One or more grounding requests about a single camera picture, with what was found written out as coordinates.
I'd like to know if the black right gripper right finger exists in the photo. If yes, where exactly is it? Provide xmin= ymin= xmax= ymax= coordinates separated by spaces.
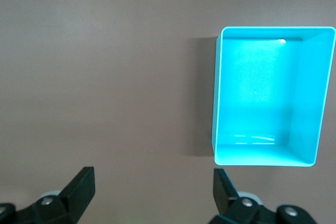
xmin=209 ymin=168 xmax=316 ymax=224

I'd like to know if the brown table cover cloth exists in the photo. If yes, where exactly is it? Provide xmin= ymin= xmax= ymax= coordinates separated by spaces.
xmin=0 ymin=0 xmax=336 ymax=224

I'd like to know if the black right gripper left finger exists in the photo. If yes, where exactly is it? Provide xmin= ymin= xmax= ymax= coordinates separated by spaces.
xmin=0 ymin=166 xmax=96 ymax=224

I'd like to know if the teal plastic bin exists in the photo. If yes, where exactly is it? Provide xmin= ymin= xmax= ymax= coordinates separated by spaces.
xmin=211 ymin=26 xmax=336 ymax=168

